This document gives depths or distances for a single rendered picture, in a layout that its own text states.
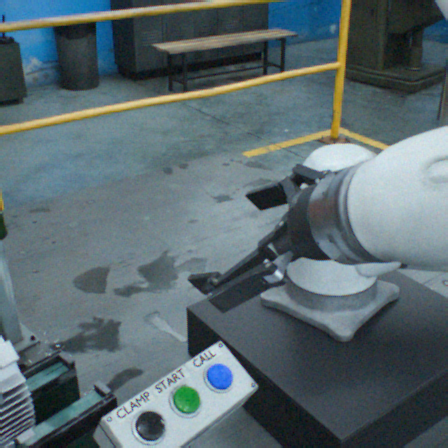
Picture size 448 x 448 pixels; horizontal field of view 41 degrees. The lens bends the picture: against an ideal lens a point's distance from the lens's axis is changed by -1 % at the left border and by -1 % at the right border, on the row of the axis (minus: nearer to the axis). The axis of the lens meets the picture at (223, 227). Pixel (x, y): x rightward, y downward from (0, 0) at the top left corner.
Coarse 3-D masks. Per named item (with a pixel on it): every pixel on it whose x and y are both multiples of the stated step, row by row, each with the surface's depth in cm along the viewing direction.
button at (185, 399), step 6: (180, 390) 63; (186, 390) 64; (192, 390) 64; (174, 396) 63; (180, 396) 63; (186, 396) 63; (192, 396) 63; (198, 396) 64; (174, 402) 63; (180, 402) 63; (186, 402) 63; (192, 402) 63; (198, 402) 63; (180, 408) 62; (186, 408) 62; (192, 408) 63; (198, 408) 63
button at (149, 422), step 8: (144, 416) 60; (152, 416) 61; (160, 416) 61; (136, 424) 60; (144, 424) 60; (152, 424) 60; (160, 424) 60; (144, 432) 59; (152, 432) 60; (160, 432) 60; (152, 440) 59
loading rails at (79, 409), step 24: (48, 360) 90; (72, 360) 89; (48, 384) 87; (72, 384) 91; (96, 384) 85; (48, 408) 89; (72, 408) 83; (96, 408) 81; (48, 432) 79; (72, 432) 79
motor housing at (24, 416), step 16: (0, 336) 70; (16, 368) 69; (16, 384) 68; (16, 400) 68; (32, 400) 69; (0, 416) 67; (16, 416) 68; (32, 416) 71; (0, 432) 67; (16, 432) 70
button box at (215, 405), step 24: (192, 360) 67; (216, 360) 68; (168, 384) 64; (192, 384) 65; (240, 384) 67; (120, 408) 61; (144, 408) 62; (168, 408) 63; (216, 408) 64; (96, 432) 62; (120, 432) 59; (168, 432) 61; (192, 432) 62
